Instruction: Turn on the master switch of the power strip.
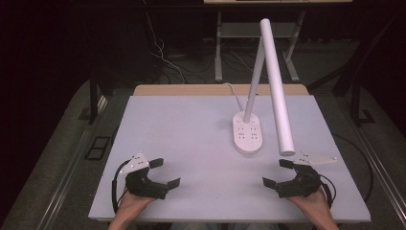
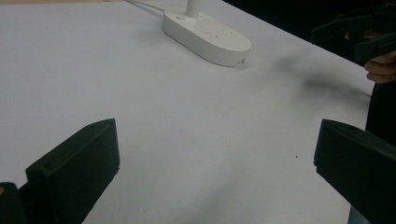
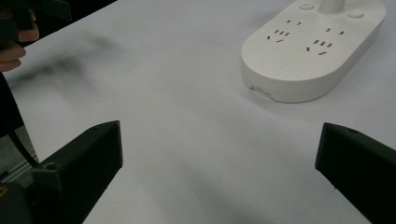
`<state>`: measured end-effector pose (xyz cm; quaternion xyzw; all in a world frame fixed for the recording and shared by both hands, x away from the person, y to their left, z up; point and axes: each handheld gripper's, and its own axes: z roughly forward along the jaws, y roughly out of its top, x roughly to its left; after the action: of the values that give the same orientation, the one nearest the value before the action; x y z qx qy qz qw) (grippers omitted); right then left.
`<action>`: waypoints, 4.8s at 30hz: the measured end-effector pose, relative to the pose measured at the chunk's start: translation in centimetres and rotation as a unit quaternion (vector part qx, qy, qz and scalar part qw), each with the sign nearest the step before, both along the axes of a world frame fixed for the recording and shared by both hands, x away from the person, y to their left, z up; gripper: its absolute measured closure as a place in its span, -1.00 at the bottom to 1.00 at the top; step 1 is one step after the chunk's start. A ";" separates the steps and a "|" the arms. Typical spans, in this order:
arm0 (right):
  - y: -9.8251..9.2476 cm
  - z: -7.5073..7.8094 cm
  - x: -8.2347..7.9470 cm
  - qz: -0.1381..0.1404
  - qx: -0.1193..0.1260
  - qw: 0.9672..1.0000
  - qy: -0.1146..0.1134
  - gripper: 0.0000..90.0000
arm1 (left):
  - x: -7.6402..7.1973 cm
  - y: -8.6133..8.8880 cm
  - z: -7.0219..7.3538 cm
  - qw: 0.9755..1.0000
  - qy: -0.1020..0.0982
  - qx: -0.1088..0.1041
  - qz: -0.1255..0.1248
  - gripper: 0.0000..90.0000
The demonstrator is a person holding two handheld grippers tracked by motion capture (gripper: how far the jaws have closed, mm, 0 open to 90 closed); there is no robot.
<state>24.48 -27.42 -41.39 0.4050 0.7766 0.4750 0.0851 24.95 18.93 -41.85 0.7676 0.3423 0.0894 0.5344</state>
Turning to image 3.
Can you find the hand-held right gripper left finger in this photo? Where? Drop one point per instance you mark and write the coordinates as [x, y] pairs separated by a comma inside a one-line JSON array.
[[84, 165]]

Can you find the white power strip lamp base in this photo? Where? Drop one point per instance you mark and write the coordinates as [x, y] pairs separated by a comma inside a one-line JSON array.
[[299, 68]]

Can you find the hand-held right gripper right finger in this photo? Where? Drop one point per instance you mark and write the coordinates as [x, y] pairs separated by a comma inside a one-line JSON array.
[[361, 168]]

